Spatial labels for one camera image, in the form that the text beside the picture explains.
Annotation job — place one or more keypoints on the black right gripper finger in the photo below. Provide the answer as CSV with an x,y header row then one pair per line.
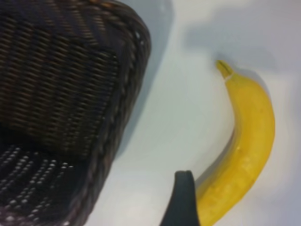
x,y
182,202

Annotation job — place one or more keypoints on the yellow banana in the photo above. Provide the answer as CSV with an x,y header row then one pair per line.
x,y
254,131

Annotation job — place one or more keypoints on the dark brown woven basket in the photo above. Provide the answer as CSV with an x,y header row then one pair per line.
x,y
65,106

